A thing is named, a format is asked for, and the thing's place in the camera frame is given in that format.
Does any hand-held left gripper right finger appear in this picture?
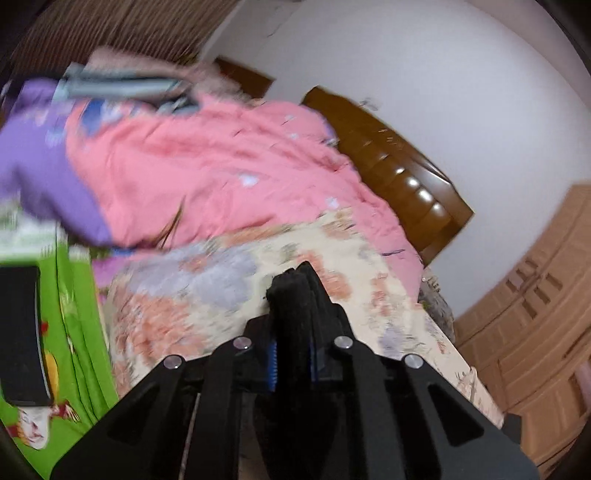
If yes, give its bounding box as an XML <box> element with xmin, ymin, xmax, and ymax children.
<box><xmin>300</xmin><ymin>261</ymin><xmax>542</xmax><ymax>480</ymax></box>

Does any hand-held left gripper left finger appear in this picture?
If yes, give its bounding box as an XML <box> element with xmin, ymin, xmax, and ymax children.
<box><xmin>50</xmin><ymin>315</ymin><xmax>279</xmax><ymax>480</ymax></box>

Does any floral bed sheet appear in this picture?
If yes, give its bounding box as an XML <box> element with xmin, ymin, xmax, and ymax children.
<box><xmin>92</xmin><ymin>208</ymin><xmax>505</xmax><ymax>426</ymax></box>

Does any nightstand with floral cover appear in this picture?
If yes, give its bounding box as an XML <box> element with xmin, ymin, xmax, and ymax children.
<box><xmin>419</xmin><ymin>272</ymin><xmax>457</xmax><ymax>343</ymax></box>

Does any brown wooden headboard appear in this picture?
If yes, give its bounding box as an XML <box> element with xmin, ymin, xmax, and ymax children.
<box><xmin>300</xmin><ymin>86</ymin><xmax>476</xmax><ymax>267</ymax></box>

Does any green printed sheet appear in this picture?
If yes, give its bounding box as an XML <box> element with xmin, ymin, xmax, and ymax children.
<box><xmin>0</xmin><ymin>198</ymin><xmax>122</xmax><ymax>480</ymax></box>

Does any pink and purple quilt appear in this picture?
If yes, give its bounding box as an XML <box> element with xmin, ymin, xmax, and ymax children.
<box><xmin>0</xmin><ymin>76</ymin><xmax>426</xmax><ymax>296</ymax></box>

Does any light wooden wardrobe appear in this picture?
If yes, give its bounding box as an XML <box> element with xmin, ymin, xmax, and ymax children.
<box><xmin>452</xmin><ymin>184</ymin><xmax>591</xmax><ymax>480</ymax></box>

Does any black rectangular object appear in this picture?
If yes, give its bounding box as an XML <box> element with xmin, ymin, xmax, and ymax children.
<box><xmin>0</xmin><ymin>265</ymin><xmax>52</xmax><ymax>408</ymax></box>

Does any small brown wooden panel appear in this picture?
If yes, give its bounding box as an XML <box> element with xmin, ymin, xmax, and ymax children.
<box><xmin>215</xmin><ymin>56</ymin><xmax>276</xmax><ymax>100</ymax></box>

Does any grey garment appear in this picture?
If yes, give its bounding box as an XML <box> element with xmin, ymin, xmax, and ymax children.
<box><xmin>53</xmin><ymin>64</ymin><xmax>201</xmax><ymax>114</ymax></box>

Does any patterned brown curtain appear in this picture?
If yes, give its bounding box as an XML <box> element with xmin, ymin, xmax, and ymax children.
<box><xmin>9</xmin><ymin>0</ymin><xmax>242</xmax><ymax>80</ymax></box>

